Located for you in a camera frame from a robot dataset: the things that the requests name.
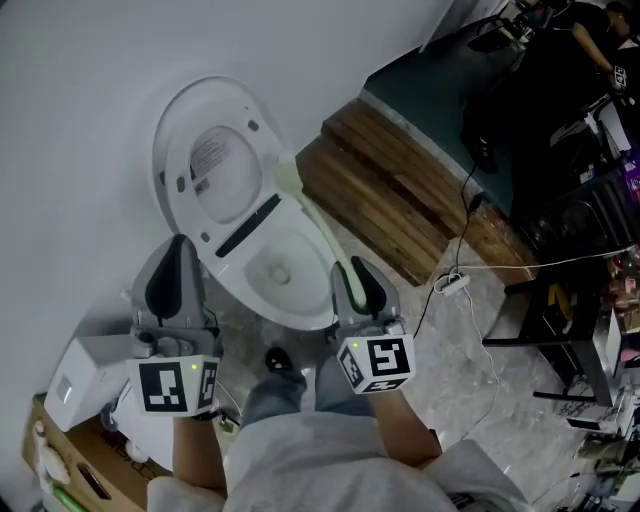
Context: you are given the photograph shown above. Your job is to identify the grey sweatshirt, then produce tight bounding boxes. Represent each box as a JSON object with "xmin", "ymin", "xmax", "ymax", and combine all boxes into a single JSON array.
[{"xmin": 147, "ymin": 409, "xmax": 532, "ymax": 512}]

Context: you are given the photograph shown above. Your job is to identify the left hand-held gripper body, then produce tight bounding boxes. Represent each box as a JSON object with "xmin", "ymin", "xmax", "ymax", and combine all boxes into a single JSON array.
[{"xmin": 124, "ymin": 323, "xmax": 222, "ymax": 417}]

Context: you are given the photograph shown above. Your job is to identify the white cloth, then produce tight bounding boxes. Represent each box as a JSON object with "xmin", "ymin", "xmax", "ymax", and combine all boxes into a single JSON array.
[{"xmin": 30, "ymin": 418, "xmax": 72, "ymax": 489}]

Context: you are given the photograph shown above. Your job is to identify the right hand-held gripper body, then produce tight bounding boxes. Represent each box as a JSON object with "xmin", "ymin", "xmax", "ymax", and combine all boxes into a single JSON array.
[{"xmin": 332, "ymin": 316, "xmax": 418, "ymax": 397}]

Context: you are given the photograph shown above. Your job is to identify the yellow tool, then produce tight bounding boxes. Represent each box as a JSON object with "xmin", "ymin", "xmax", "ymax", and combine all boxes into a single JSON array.
[{"xmin": 546, "ymin": 283, "xmax": 575, "ymax": 335}]

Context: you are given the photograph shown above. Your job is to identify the white toilet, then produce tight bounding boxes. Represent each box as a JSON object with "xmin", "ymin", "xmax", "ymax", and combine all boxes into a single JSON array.
[{"xmin": 149, "ymin": 74, "xmax": 342, "ymax": 332}]

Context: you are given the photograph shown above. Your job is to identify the person's left forearm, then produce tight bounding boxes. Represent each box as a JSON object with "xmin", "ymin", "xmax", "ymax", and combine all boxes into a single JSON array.
[{"xmin": 172, "ymin": 412, "xmax": 229, "ymax": 494}]

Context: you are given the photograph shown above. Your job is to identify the white power strip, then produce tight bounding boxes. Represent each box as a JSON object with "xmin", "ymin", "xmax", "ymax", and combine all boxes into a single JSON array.
[{"xmin": 433, "ymin": 271, "xmax": 472, "ymax": 297}]

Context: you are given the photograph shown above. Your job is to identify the purple packet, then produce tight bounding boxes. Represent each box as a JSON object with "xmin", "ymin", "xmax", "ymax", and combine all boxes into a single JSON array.
[{"xmin": 619, "ymin": 153, "xmax": 640, "ymax": 197}]

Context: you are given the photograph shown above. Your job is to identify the pale green toilet brush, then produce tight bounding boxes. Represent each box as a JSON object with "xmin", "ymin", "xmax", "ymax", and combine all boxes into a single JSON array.
[{"xmin": 272, "ymin": 152, "xmax": 370, "ymax": 310}]

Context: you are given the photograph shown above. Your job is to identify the person's right forearm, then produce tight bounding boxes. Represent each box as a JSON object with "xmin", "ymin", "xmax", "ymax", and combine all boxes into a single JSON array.
[{"xmin": 368, "ymin": 392, "xmax": 444, "ymax": 469}]

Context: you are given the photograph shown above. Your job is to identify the white toilet seat part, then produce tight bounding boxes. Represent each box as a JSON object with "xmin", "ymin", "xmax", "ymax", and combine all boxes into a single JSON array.
[{"xmin": 43, "ymin": 333, "xmax": 151, "ymax": 464}]

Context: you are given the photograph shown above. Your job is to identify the blue jeans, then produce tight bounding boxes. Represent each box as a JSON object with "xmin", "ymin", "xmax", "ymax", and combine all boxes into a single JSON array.
[{"xmin": 242, "ymin": 353, "xmax": 377, "ymax": 417}]

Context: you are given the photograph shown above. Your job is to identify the wooden steps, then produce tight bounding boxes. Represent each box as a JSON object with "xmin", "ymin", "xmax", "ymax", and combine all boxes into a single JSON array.
[{"xmin": 294, "ymin": 97, "xmax": 540, "ymax": 287}]

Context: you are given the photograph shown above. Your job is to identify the black floor cable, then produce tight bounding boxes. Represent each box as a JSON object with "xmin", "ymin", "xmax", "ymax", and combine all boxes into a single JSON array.
[{"xmin": 412, "ymin": 158, "xmax": 487, "ymax": 334}]

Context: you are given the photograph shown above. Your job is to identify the black table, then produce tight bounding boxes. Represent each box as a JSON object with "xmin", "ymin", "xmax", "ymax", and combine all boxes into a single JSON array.
[{"xmin": 481, "ymin": 278, "xmax": 617, "ymax": 407}]

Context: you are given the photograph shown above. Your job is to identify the printed cardboard box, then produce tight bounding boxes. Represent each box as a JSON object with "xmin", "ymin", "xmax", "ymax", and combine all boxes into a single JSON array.
[{"xmin": 22, "ymin": 393, "xmax": 174, "ymax": 512}]

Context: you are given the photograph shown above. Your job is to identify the black shoe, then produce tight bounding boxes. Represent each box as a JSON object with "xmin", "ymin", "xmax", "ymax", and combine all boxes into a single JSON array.
[{"xmin": 264, "ymin": 346, "xmax": 297, "ymax": 374}]

